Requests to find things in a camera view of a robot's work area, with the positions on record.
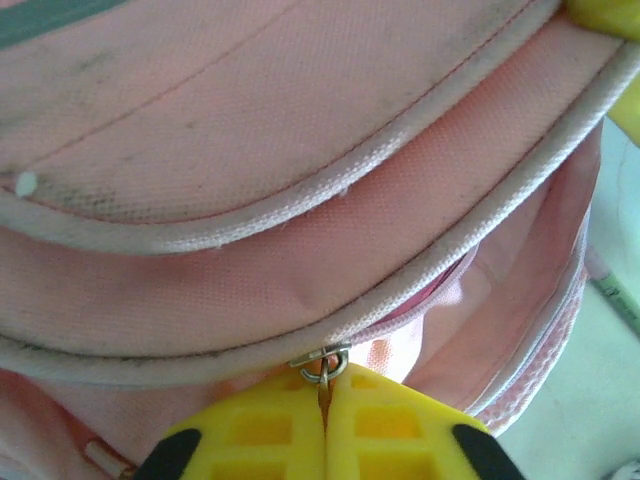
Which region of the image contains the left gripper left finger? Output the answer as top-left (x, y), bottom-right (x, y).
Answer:
top-left (135, 372), bottom-right (329, 480)

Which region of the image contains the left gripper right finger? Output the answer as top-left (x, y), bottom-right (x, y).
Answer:
top-left (324, 362), bottom-right (527, 480)

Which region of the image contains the green pen with pink cap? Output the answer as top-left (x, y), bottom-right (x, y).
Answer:
top-left (584, 247), bottom-right (640, 337)

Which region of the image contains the pink backpack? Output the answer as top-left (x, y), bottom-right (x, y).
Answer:
top-left (0, 0), bottom-right (630, 480)

